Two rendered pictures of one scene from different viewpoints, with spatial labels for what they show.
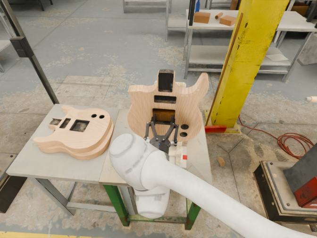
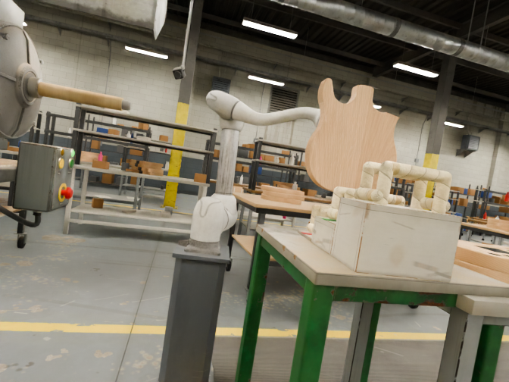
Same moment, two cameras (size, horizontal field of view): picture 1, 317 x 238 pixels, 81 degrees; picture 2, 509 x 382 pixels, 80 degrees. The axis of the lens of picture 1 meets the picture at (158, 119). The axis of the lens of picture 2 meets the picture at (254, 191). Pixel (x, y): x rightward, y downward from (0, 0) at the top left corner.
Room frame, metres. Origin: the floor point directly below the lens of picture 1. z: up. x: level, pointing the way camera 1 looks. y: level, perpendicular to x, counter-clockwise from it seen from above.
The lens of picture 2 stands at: (1.59, -0.68, 1.13)
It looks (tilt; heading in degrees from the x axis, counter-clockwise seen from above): 3 degrees down; 163
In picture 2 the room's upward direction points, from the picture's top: 9 degrees clockwise
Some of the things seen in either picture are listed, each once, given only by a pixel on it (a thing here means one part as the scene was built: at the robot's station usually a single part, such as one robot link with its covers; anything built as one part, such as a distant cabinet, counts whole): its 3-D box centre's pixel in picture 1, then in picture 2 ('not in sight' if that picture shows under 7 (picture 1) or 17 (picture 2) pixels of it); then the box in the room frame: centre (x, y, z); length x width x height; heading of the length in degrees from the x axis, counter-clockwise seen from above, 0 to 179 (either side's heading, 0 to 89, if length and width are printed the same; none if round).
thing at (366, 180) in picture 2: not in sight; (366, 183); (0.88, -0.15, 1.15); 0.03 x 0.03 x 0.09
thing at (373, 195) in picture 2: not in sight; (369, 194); (0.92, -0.16, 1.12); 0.11 x 0.03 x 0.03; 174
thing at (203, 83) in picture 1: (198, 84); (329, 92); (0.60, -0.16, 1.46); 0.07 x 0.04 x 0.09; 84
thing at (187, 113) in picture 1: (164, 110); (354, 140); (0.61, -0.03, 1.31); 0.35 x 0.04 x 0.40; 84
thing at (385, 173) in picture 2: not in sight; (383, 186); (0.96, -0.16, 1.15); 0.03 x 0.03 x 0.09
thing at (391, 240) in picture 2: not in sight; (392, 237); (0.92, -0.07, 1.02); 0.27 x 0.15 x 0.17; 84
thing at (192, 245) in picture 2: not in sight; (200, 243); (0.02, -0.45, 0.73); 0.22 x 0.18 x 0.06; 79
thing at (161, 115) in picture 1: (163, 114); not in sight; (0.60, -0.02, 1.29); 0.10 x 0.03 x 0.05; 84
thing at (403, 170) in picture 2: (170, 84); (416, 172); (0.97, -0.07, 1.20); 0.20 x 0.03 x 0.03; 83
